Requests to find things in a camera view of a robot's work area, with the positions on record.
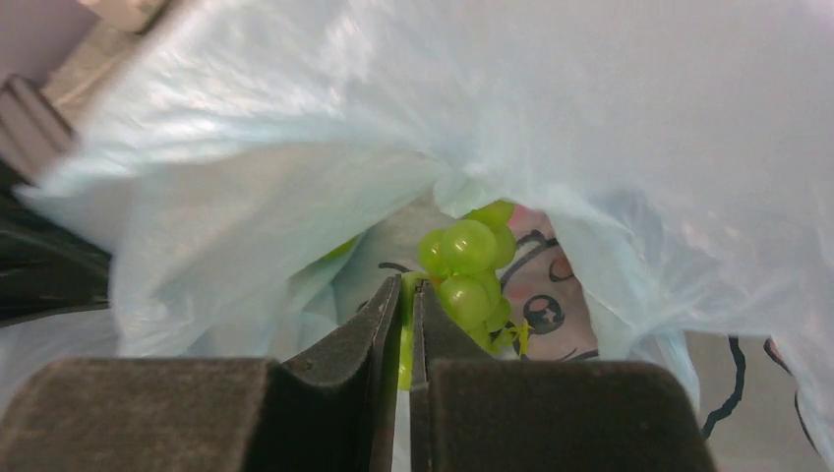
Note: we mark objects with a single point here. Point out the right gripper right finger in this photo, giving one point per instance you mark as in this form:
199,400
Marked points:
472,412

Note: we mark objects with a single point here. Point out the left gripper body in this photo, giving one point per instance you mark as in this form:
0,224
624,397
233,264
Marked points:
45,269

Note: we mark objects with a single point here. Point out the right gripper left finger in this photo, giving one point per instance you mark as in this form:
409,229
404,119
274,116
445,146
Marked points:
329,408

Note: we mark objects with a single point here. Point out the green fake grapes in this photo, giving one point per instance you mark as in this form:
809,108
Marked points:
462,262

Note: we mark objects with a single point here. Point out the light blue plastic bag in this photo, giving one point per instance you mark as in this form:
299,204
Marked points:
252,161

